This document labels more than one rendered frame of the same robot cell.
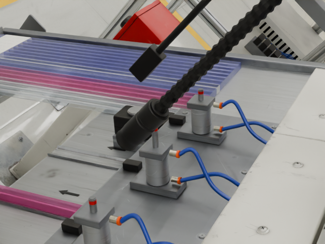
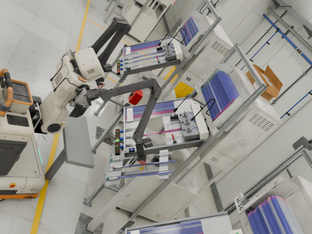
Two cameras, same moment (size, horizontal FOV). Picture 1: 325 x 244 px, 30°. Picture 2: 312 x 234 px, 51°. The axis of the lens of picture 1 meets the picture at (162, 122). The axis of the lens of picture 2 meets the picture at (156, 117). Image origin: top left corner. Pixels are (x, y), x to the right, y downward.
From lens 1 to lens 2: 251 cm
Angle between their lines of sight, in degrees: 25
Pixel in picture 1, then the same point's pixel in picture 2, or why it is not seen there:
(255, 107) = (181, 108)
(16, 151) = (100, 131)
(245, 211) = (198, 122)
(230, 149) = (189, 116)
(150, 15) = (138, 92)
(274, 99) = (183, 106)
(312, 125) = (196, 110)
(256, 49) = not seen: hidden behind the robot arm
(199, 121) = (185, 114)
